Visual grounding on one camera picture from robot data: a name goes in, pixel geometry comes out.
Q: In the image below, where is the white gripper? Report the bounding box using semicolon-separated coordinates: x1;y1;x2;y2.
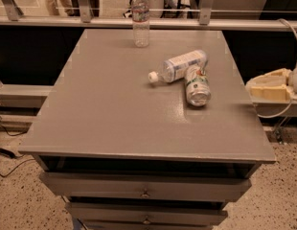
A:
246;67;297;102

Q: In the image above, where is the green 7up can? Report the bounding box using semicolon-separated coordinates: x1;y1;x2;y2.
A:
185;64;211;106

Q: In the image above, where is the blue labelled plastic bottle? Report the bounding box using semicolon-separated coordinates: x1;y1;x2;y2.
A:
148;50;208;83

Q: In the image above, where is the clear water bottle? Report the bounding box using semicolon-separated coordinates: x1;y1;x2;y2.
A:
131;0;149;47

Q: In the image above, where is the grey drawer cabinet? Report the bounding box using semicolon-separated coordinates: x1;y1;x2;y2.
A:
20;29;275;230

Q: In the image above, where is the grey drawer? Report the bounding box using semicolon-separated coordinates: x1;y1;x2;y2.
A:
66;203;227;225
40;172;251;202

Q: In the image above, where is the top grey drawer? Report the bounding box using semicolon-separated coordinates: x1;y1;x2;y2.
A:
40;172;251;202

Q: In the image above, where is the metal railing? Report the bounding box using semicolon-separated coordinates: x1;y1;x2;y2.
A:
0;0;297;32

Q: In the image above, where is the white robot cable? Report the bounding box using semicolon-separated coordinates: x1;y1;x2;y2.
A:
257;17;297;119

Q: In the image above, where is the black floor cable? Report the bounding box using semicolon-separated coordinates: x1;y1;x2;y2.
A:
0;122;36;178

